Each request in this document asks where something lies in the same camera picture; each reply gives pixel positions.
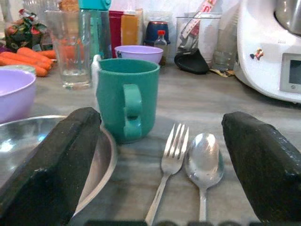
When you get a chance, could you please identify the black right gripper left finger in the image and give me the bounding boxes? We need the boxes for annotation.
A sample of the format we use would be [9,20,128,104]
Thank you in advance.
[0,106,102,226]

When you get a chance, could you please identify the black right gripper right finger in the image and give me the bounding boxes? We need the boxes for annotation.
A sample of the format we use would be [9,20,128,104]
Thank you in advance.
[222,111,301,222]

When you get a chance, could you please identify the green plastic mug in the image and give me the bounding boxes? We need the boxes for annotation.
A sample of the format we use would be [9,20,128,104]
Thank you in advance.
[95,58,161,144]

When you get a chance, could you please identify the shallow steel bowl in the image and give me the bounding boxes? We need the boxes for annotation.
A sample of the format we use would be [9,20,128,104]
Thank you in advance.
[0,114,118,218]

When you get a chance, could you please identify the steel spoon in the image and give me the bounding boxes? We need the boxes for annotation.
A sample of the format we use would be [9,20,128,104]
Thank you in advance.
[184,132,225,222]

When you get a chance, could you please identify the large purple plastic bowl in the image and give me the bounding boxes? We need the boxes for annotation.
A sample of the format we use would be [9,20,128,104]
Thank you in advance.
[0,68,37,124]

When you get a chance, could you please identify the white kitchen cooking machine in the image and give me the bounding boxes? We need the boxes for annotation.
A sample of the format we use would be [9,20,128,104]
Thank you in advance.
[233,0,301,104]

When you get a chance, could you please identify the steel fork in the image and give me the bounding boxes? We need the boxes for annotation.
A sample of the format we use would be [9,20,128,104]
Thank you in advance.
[144,122,190,226]

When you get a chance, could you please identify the orange carrot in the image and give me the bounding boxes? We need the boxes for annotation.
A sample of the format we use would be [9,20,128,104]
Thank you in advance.
[0,51,52,72]
[0,57,49,78]
[37,40,85,63]
[16,47,55,67]

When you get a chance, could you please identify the yellow wrapper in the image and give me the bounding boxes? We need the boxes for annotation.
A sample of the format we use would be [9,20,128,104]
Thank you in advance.
[208,67,236,78]

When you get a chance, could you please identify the tall clear drinking glass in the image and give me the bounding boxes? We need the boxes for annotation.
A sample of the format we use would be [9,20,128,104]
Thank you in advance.
[44,9,92,90]

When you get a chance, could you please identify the red and green flower decoration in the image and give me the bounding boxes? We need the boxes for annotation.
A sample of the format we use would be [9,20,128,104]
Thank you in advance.
[4,8,48,52]

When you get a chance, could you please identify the small purple plastic bowl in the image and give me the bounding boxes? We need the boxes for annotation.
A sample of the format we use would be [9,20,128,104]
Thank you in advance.
[114,45,164,65]

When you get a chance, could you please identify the clear bottle with teal lid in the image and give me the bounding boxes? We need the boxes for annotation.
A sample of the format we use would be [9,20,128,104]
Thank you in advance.
[78,0,112,61]

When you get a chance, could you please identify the clear plastic measuring cup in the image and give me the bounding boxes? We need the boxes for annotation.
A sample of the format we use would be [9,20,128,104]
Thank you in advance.
[175,13,222,68]

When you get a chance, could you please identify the red carton box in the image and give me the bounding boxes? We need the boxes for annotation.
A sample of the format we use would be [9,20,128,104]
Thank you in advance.
[109,10,123,59]

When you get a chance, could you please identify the orange carton box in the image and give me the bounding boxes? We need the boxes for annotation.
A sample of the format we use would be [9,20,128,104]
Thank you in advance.
[120,8,144,47]

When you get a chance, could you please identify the small bottle with red cap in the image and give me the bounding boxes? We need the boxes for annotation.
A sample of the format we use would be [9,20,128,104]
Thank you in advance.
[154,30,168,66]

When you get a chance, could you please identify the red and white package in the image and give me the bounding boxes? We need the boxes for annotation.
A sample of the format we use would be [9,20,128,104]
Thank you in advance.
[180,0,221,39]

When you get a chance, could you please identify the dark blue jar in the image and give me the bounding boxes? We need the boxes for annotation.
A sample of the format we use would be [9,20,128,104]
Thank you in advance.
[143,21,172,47]

